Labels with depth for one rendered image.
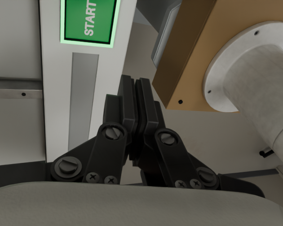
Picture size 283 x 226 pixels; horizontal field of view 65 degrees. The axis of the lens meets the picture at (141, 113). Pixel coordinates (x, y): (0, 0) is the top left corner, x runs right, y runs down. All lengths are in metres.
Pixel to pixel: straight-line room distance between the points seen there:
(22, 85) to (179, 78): 0.27
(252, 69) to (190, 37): 0.11
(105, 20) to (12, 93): 0.24
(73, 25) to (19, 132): 0.34
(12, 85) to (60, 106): 0.15
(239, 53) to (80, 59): 0.26
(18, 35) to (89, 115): 0.17
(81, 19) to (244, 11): 0.25
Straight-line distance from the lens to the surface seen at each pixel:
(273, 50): 0.42
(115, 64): 0.28
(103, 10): 0.25
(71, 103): 0.31
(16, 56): 0.43
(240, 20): 0.40
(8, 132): 0.54
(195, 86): 0.42
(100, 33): 0.26
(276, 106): 0.36
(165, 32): 0.45
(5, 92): 0.44
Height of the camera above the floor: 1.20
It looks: 45 degrees down
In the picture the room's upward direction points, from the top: 156 degrees clockwise
